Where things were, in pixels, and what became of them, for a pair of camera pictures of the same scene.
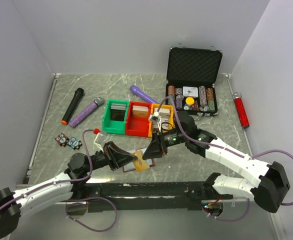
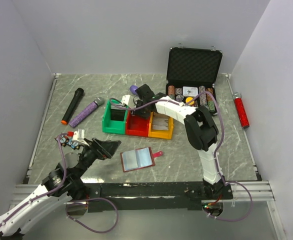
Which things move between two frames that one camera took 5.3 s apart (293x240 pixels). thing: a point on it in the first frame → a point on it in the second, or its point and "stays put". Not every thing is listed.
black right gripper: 155,148 → 137,112
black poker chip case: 191,75 stays put
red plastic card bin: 137,127 stays put
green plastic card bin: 115,116 stays put
